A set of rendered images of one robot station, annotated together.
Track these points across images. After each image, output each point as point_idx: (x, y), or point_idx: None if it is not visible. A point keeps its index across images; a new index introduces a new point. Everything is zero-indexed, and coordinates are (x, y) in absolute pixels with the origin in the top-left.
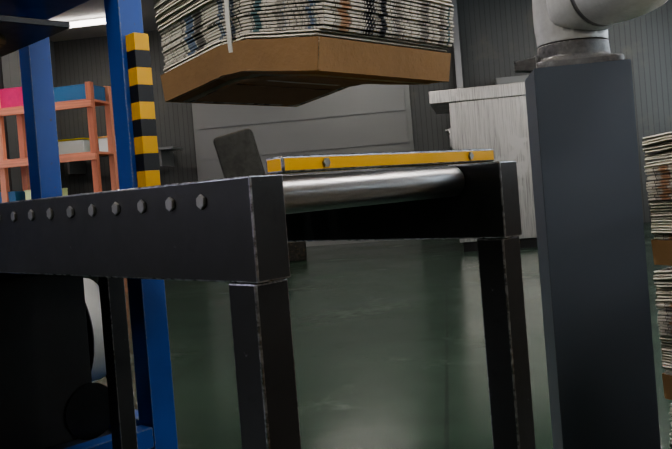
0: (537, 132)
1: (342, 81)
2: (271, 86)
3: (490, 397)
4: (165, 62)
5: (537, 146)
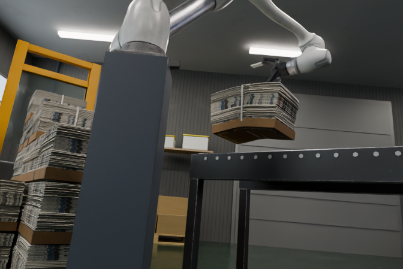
0: (167, 113)
1: (240, 136)
2: (263, 135)
3: (199, 235)
4: (294, 128)
5: (166, 119)
